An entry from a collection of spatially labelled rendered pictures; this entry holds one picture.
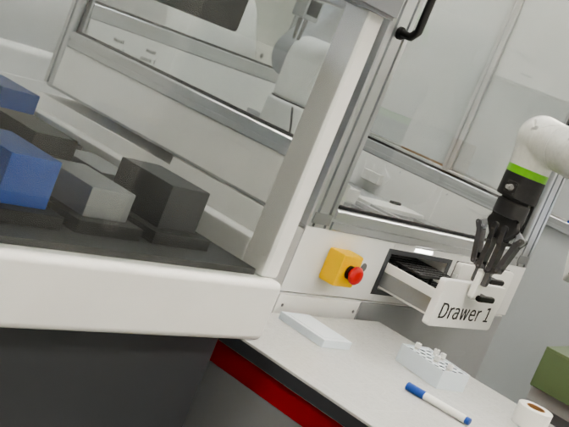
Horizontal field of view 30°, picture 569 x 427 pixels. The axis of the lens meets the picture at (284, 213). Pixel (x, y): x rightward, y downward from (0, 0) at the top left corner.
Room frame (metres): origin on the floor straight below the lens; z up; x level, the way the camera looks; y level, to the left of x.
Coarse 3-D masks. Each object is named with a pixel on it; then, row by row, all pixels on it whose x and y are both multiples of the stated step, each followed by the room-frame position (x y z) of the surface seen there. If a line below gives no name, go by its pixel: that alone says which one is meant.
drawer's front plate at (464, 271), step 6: (456, 264) 2.62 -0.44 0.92; (462, 264) 2.61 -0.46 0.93; (468, 264) 2.64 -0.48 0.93; (474, 264) 2.69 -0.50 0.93; (456, 270) 2.61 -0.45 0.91; (462, 270) 2.62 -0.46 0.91; (468, 270) 2.64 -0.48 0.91; (462, 276) 2.63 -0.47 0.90; (468, 276) 2.65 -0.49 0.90; (492, 276) 2.74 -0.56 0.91; (498, 276) 2.77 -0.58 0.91; (504, 276) 2.79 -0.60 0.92; (510, 276) 2.82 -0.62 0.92; (510, 282) 2.83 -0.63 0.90
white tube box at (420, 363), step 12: (408, 348) 2.09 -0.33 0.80; (420, 348) 2.13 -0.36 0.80; (396, 360) 2.10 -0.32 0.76; (408, 360) 2.08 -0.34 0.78; (420, 360) 2.06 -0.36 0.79; (432, 360) 2.07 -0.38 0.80; (444, 360) 2.12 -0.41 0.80; (420, 372) 2.05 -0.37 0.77; (432, 372) 2.03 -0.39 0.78; (444, 372) 2.01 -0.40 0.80; (456, 372) 2.06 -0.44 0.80; (432, 384) 2.02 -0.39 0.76; (444, 384) 2.02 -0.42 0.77; (456, 384) 2.05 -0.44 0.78
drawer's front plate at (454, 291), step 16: (448, 288) 2.28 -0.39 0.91; (464, 288) 2.34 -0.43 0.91; (496, 288) 2.46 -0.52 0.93; (432, 304) 2.27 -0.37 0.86; (464, 304) 2.36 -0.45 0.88; (480, 304) 2.42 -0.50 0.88; (496, 304) 2.48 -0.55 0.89; (432, 320) 2.28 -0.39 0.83; (448, 320) 2.33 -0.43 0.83; (464, 320) 2.39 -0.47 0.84; (480, 320) 2.45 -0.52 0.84
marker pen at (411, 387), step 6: (408, 384) 1.91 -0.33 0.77; (408, 390) 1.91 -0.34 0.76; (414, 390) 1.90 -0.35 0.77; (420, 390) 1.90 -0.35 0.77; (420, 396) 1.90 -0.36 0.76; (426, 396) 1.89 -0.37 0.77; (432, 396) 1.89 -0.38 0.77; (432, 402) 1.88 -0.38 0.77; (438, 402) 1.88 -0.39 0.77; (444, 402) 1.88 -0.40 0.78; (444, 408) 1.87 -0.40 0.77; (450, 408) 1.87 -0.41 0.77; (450, 414) 1.86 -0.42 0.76; (456, 414) 1.86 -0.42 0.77; (462, 414) 1.85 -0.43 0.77; (462, 420) 1.85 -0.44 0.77; (468, 420) 1.84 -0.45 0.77
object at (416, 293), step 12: (384, 276) 2.38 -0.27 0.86; (396, 276) 2.36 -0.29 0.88; (408, 276) 2.35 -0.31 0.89; (384, 288) 2.37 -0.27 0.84; (396, 288) 2.35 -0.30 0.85; (408, 288) 2.34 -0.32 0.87; (420, 288) 2.32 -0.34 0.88; (432, 288) 2.30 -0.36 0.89; (408, 300) 2.33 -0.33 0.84; (420, 300) 2.31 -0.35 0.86
